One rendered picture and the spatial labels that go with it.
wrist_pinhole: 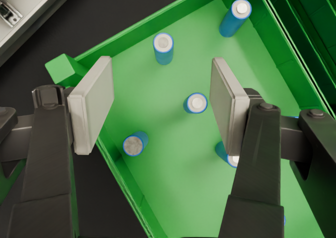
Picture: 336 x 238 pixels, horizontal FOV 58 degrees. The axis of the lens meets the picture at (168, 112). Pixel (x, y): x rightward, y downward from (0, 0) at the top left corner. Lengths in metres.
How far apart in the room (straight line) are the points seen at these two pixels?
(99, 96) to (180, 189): 0.19
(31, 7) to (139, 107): 0.33
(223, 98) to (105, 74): 0.07
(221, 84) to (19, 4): 0.49
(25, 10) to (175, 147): 0.38
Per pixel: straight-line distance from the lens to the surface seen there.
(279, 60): 0.34
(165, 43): 0.27
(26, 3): 0.60
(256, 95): 0.16
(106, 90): 0.18
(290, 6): 0.49
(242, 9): 0.28
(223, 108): 0.15
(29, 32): 0.72
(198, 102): 0.26
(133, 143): 0.26
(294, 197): 0.36
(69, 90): 0.17
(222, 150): 0.29
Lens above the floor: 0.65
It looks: 90 degrees down
